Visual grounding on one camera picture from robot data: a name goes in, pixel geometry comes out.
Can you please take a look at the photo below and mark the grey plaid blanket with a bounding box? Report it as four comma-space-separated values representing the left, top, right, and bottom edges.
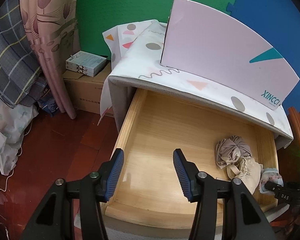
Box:
0, 0, 47, 108

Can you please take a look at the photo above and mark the wooden top drawer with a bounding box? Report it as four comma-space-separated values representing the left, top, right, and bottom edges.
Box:
73, 88, 289, 238

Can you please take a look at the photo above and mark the orange wooden bed frame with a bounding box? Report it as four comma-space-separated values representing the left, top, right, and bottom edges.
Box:
276, 102, 300, 221

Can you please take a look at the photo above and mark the blue packet on floor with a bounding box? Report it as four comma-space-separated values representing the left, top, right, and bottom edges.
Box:
38, 98, 58, 117

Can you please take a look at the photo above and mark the blue floral trim underwear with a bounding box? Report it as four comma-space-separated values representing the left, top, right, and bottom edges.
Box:
259, 168, 284, 195

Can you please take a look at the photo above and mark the pink floral curtain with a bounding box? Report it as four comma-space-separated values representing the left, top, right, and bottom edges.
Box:
20, 0, 80, 119

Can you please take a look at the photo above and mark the brown cardboard box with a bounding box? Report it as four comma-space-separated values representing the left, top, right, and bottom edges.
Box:
63, 62, 111, 114

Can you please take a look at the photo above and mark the grey beige rolled underwear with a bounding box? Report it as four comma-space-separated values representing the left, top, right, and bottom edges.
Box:
215, 135, 253, 169

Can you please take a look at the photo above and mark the pink XINCCI shoe box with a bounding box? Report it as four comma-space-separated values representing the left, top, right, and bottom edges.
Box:
161, 0, 300, 109

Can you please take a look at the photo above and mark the white teal mask box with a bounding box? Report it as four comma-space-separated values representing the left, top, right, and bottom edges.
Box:
65, 51, 106, 77

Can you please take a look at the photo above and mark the white patterned cover cloth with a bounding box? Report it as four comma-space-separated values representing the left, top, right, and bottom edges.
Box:
100, 20, 293, 143

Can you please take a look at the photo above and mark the beige lace bra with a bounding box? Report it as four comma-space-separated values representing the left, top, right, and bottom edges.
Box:
226, 157, 263, 194

